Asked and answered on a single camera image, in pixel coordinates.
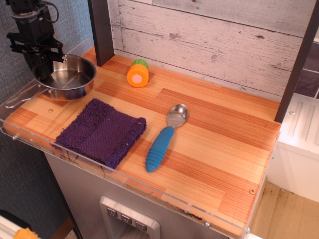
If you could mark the dark left shelf post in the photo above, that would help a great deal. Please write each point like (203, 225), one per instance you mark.
(101, 29)

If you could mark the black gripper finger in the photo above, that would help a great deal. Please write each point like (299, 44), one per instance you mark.
(29, 58)
(42, 67)

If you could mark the dark shelf post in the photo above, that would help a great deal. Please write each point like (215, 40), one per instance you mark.
(101, 29)
(304, 50)

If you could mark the clear acrylic guard rail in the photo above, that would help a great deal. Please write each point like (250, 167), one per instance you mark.
(215, 163)

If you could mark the silver dispenser button panel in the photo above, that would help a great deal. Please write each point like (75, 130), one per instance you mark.
(127, 220)

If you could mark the grey toy fridge cabinet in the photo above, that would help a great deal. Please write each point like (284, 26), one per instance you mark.
(83, 191)

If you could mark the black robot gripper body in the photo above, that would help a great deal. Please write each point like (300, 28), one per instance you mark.
(36, 35)

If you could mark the purple folded rag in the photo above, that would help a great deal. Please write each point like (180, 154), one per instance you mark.
(102, 133)

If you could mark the orange toy carrot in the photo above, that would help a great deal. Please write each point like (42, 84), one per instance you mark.
(138, 73)

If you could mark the blue handled metal spoon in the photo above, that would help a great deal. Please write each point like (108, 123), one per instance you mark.
(176, 117)

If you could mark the orange object with black strap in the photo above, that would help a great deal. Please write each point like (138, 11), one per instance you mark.
(25, 234)

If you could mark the dark right shelf post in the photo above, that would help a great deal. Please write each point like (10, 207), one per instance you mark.
(304, 50)

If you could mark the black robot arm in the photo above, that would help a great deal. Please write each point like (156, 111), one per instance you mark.
(31, 7)

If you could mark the white toy sink unit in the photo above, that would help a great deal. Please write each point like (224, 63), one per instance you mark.
(294, 165)

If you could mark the silver steel pot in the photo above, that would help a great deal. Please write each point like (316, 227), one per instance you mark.
(70, 80)

